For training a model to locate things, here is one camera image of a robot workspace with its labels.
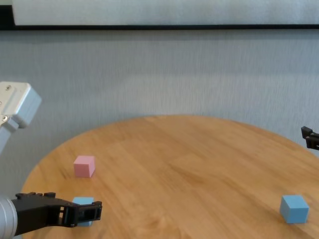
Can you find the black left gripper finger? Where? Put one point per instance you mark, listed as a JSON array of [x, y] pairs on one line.
[[49, 194], [84, 214]]

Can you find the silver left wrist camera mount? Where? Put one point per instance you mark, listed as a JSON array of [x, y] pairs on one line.
[[20, 102]]

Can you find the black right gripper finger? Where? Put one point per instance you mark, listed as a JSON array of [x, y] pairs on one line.
[[311, 139]]

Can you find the white foam board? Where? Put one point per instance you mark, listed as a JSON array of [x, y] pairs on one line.
[[159, 11]]

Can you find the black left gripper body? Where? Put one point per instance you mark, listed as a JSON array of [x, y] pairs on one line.
[[37, 211]]

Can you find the pink cube block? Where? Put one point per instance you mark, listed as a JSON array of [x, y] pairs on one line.
[[83, 166]]

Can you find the blue cube block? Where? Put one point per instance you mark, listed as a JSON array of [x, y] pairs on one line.
[[294, 209], [82, 200]]

